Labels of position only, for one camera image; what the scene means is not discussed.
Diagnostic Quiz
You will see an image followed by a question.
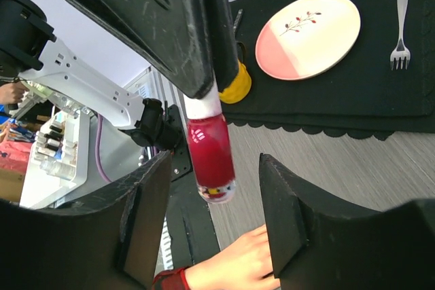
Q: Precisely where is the white nail polish cap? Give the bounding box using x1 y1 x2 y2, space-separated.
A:
184 80 222 120

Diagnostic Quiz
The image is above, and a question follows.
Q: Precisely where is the pink and cream plate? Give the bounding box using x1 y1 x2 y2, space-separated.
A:
255 0 361 81

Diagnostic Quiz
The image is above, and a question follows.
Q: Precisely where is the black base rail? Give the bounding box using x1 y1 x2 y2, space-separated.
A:
166 105 220 268

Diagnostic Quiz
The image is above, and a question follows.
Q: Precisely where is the yellow cup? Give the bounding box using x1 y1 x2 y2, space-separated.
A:
219 61 252 105

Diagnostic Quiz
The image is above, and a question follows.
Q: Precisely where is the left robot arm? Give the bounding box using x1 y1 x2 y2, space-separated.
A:
1 0 239 149

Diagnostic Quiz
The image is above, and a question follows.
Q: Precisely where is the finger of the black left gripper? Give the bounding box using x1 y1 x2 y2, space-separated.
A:
205 0 239 88
65 0 213 99

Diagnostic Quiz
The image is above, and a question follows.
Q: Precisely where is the red plaid sleeve forearm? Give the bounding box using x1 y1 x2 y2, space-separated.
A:
151 268 190 290

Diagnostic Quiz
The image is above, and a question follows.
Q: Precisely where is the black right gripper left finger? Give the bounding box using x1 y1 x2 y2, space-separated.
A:
1 152 171 289

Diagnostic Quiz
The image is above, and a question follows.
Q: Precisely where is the mannequin hand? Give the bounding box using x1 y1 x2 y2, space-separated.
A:
185 225 280 290

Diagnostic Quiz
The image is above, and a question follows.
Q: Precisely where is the black scalloped placemat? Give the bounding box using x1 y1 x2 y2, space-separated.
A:
223 0 435 141

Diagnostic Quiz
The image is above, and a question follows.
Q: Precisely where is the red nail polish bottle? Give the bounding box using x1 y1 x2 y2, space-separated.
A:
187 114 236 204

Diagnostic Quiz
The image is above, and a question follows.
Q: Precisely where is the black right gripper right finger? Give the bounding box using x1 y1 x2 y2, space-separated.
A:
259 154 434 289

